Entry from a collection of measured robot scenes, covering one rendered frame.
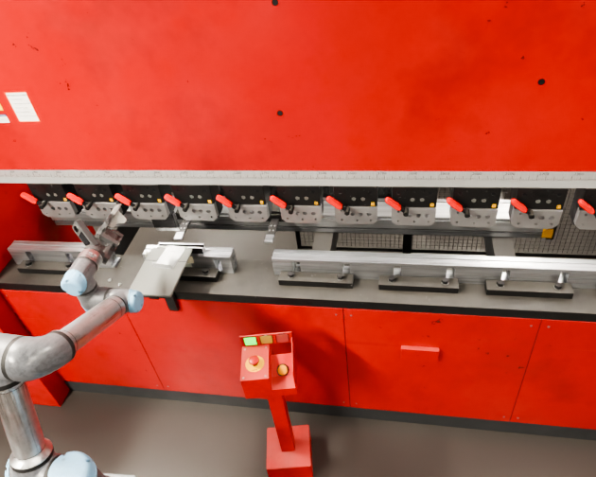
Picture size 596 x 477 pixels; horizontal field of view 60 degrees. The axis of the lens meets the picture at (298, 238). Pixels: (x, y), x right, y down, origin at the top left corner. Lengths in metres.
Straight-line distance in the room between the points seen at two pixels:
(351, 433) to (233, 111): 1.67
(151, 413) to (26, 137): 1.56
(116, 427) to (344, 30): 2.26
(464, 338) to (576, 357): 0.43
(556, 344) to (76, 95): 1.95
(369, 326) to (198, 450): 1.13
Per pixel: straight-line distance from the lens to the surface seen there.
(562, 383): 2.44
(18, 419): 1.67
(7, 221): 2.72
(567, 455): 2.79
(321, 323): 2.13
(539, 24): 1.56
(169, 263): 2.13
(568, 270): 2.10
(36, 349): 1.49
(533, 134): 1.70
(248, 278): 2.15
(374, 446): 2.65
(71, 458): 1.73
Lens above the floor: 2.37
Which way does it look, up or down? 41 degrees down
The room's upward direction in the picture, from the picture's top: 8 degrees counter-clockwise
